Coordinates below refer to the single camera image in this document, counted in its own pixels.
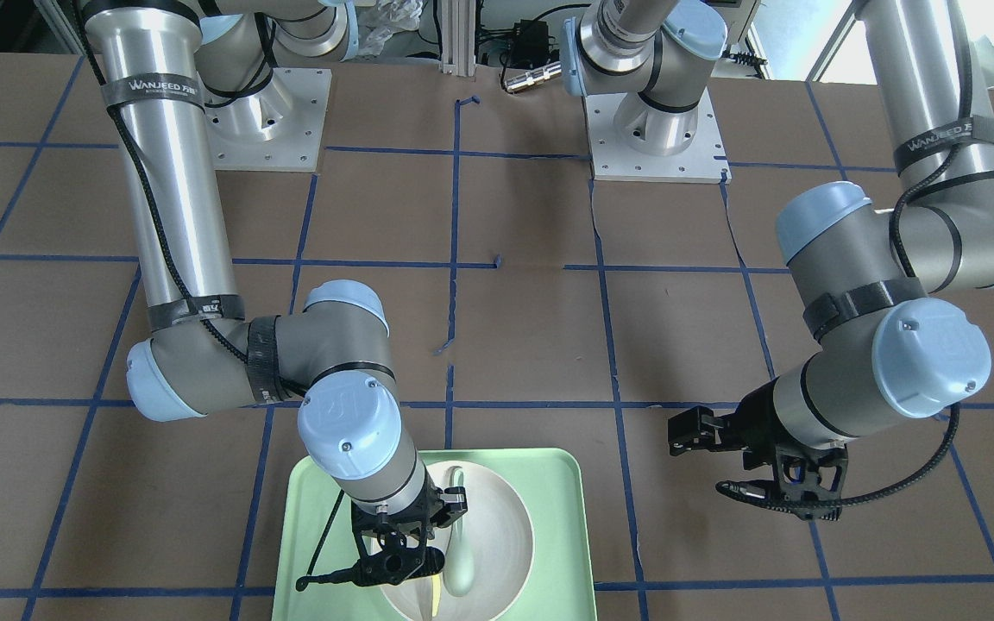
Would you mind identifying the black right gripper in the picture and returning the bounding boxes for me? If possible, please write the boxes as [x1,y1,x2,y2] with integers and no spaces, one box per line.
[294,487,468,592]

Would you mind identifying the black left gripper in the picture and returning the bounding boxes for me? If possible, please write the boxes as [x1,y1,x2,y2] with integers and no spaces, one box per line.
[668,380,848,520]

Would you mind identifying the yellow plastic fork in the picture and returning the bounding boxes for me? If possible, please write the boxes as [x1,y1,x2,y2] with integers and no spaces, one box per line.
[425,574,442,620]

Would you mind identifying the grey-green plastic spoon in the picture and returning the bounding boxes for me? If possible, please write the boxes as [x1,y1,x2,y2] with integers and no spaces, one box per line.
[444,512,476,598]

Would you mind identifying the white round plate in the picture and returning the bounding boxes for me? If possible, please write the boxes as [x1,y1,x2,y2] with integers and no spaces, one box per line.
[427,460,535,620]

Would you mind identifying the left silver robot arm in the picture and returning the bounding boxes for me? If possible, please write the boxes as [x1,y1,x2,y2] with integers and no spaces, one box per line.
[667,1,994,520]

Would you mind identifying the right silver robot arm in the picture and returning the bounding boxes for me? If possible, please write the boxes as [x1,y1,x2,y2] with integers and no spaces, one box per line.
[72,1,467,590]

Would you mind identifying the light green plastic tray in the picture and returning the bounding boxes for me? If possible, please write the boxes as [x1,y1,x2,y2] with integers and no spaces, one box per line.
[272,448,596,620]

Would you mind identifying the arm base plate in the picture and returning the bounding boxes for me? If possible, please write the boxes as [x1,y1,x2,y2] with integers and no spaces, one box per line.
[206,68,332,173]
[583,91,733,184]

